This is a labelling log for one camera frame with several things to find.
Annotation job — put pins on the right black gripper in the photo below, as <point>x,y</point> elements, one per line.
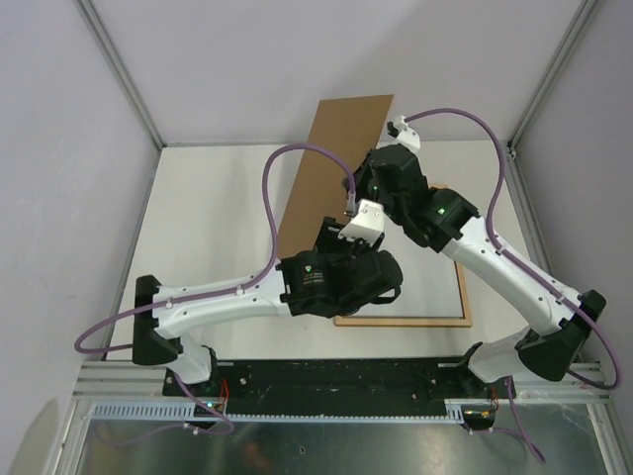
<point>363,172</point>

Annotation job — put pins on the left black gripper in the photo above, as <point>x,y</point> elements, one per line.
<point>328,237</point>

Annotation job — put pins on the brown frame backing board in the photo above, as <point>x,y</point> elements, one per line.
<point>349,128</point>

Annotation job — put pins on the wooden picture frame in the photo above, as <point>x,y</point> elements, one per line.
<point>396,239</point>

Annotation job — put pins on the landscape photo print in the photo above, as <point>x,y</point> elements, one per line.
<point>430,288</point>

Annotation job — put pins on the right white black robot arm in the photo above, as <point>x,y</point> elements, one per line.
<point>558,317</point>

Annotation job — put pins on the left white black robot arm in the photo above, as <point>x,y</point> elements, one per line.
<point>166,316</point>

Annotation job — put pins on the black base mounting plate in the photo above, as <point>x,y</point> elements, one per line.
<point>378,387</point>

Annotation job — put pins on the shiny metal floor sheet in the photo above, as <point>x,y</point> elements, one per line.
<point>566,437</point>

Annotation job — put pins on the grey slotted cable duct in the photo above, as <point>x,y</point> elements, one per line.
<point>188,411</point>

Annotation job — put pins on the right aluminium corner post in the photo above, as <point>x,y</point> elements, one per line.
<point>556,65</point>

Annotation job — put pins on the aluminium corner post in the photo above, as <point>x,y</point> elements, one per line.
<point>556,65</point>
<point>104,41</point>

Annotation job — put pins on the aluminium front rail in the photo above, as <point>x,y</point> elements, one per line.
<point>122,380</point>

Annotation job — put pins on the left aluminium corner post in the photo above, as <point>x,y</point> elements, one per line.
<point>104,41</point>

